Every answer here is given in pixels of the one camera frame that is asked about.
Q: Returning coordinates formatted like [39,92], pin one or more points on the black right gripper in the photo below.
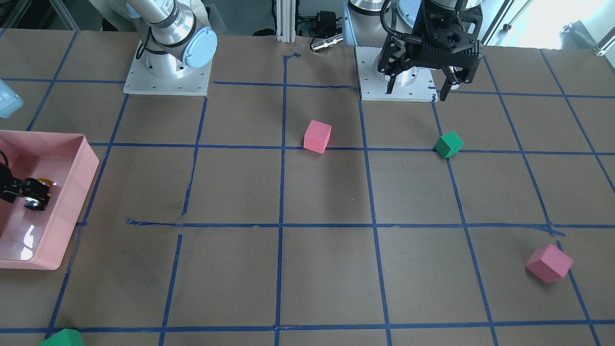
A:
[13,189]

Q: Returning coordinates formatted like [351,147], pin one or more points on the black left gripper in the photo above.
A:
[395,56]

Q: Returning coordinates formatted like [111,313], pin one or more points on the yellow push button switch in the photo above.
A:
[37,193]

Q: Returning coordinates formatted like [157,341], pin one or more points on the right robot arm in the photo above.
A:
[170,28]

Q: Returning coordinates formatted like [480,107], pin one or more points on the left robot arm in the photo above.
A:
[367,23]

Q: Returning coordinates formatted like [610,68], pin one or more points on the pink plastic tray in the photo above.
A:
[37,240]

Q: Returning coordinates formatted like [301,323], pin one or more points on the green cube near base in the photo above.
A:
[448,144]

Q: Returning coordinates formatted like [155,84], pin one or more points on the silver metal connector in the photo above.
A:
[326,43]

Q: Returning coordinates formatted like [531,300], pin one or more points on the black power adapter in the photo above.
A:
[325,21]

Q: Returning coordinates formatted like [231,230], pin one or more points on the pink cube centre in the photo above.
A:
[317,136]

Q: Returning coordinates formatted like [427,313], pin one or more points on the pink cube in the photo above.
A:
[317,136]
[549,264]

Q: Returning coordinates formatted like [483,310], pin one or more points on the green cube near tray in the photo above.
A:
[65,337]

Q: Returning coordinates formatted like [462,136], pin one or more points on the pink cube far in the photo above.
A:
[549,264]

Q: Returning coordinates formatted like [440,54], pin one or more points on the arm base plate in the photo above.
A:
[414,85]
[164,75]

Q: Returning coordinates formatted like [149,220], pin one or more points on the aluminium frame post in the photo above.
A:
[285,20]

